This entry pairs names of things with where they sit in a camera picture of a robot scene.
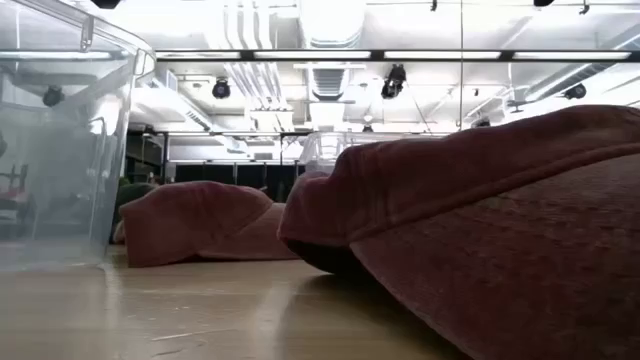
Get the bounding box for black room divider panels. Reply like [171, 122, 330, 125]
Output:
[169, 162, 306, 201]

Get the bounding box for small clear plastic bin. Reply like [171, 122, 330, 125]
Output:
[298, 131, 451, 176]

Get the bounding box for thin hanging cable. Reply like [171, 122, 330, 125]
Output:
[458, 0, 464, 131]

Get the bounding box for maroon baseball cap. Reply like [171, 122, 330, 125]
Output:
[277, 104, 640, 360]
[112, 180, 301, 269]

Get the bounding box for ceiling vent grille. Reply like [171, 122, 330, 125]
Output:
[310, 67, 349, 101]

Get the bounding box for overhead bar with light strips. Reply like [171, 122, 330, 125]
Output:
[0, 48, 640, 64]

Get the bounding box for silver round air duct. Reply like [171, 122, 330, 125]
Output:
[298, 0, 367, 50]

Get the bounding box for dark green baseball cap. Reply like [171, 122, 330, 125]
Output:
[110, 181, 160, 246]

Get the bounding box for large clear plastic bin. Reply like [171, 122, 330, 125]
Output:
[0, 0, 157, 274]

